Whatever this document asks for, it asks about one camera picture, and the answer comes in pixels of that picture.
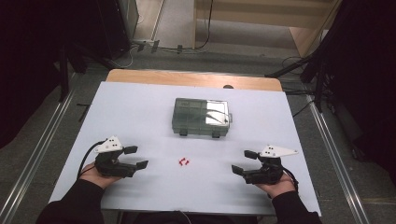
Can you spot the black curtain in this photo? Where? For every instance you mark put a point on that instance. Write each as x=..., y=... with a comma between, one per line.
x=367, y=77
x=28, y=62

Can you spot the person's left hand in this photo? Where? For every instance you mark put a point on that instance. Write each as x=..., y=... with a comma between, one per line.
x=93, y=178

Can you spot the white table mat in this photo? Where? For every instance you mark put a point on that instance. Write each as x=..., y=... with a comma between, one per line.
x=130, y=109

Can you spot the clear grey compartment box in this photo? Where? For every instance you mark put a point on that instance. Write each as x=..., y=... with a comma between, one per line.
x=199, y=119

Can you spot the power strip with plugs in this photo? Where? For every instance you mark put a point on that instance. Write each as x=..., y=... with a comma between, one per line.
x=148, y=45

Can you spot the metal floor rail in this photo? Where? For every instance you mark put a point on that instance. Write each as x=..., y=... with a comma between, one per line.
x=336, y=155
x=37, y=149

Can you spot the person's right hand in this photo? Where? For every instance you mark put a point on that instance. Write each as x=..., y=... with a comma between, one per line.
x=278, y=186

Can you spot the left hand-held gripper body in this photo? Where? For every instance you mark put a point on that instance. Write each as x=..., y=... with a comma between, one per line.
x=109, y=165

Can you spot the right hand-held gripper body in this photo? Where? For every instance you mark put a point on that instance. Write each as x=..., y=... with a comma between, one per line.
x=267, y=171

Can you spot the person's dark clothing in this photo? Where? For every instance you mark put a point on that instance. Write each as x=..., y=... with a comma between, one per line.
x=202, y=219

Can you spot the light wooden shelf unit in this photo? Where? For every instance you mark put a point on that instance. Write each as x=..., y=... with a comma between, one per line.
x=264, y=14

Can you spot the black cabinet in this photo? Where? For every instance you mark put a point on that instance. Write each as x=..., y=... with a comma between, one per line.
x=115, y=28

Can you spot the black metal stand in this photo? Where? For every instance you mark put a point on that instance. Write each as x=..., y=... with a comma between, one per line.
x=63, y=77
x=317, y=81

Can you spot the dark table grommet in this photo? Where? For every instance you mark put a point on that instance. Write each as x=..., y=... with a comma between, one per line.
x=228, y=86

